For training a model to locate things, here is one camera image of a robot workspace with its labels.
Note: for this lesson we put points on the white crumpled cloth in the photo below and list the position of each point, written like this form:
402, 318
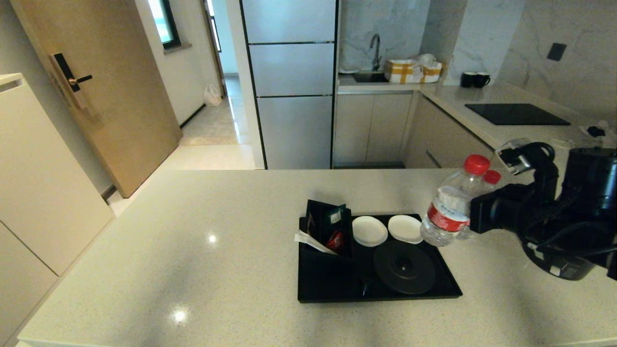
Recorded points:
611, 139

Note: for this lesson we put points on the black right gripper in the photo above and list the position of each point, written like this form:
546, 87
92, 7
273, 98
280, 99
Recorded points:
499, 212

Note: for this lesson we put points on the red sachet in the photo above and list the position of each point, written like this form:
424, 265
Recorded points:
335, 240

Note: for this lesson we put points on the black induction cooktop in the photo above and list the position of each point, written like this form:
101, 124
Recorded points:
516, 113

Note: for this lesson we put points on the wooden door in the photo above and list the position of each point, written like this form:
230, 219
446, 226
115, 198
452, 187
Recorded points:
120, 96

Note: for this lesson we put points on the white plastic bag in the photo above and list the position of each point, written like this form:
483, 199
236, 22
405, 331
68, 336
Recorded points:
212, 95

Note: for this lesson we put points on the green tea packet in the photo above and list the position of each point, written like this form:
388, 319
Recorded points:
335, 214

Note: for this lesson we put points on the beige sink base cabinet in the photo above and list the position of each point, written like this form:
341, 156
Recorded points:
371, 127

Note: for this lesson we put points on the cardboard box yellow tape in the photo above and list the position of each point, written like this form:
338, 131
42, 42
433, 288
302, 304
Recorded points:
409, 71

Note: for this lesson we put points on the black rectangular tray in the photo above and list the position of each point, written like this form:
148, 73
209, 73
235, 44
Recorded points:
328, 282

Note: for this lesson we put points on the black mug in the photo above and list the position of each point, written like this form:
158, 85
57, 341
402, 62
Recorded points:
467, 79
483, 79

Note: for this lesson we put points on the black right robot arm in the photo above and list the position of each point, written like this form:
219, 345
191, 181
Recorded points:
590, 193

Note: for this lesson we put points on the clear water bottle red cap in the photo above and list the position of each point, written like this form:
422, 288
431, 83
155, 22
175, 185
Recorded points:
492, 177
448, 212

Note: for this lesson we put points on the dark framed window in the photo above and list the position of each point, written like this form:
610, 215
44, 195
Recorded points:
168, 21

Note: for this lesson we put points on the beige counter base cabinet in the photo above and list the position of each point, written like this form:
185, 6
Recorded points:
453, 144

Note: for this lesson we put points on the steel sink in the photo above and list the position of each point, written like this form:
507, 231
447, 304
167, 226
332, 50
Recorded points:
370, 76

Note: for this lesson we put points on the silver refrigerator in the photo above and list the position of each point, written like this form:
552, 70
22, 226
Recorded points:
294, 120

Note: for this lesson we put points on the black organizer box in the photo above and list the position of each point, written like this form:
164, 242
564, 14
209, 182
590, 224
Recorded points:
318, 217

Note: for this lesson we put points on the black round kettle base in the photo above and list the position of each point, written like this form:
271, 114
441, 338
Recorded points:
405, 267

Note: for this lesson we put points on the round white coaster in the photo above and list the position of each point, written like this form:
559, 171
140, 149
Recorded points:
368, 230
405, 229

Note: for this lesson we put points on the black electric kettle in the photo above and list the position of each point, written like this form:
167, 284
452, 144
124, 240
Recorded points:
564, 272

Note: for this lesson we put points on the dark kitchen faucet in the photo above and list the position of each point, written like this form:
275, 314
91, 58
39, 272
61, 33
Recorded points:
376, 49

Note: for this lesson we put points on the black wall socket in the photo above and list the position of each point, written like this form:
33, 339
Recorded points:
557, 51

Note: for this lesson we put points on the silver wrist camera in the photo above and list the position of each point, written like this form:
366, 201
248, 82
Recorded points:
512, 156

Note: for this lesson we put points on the small black gadget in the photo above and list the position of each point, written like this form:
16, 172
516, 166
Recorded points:
597, 130

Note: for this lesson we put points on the white tall cabinet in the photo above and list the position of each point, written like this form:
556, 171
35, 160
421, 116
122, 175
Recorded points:
38, 193

